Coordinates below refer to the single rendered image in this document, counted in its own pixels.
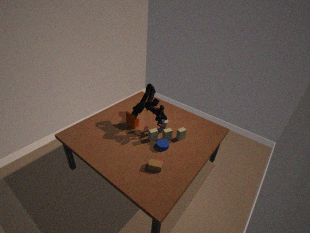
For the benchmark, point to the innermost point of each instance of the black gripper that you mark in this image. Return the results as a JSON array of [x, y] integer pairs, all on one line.
[[159, 115]]

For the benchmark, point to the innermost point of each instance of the french press with black knob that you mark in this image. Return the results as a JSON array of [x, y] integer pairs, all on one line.
[[163, 124]]

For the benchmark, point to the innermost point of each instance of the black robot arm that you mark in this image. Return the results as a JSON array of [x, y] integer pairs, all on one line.
[[149, 104]]

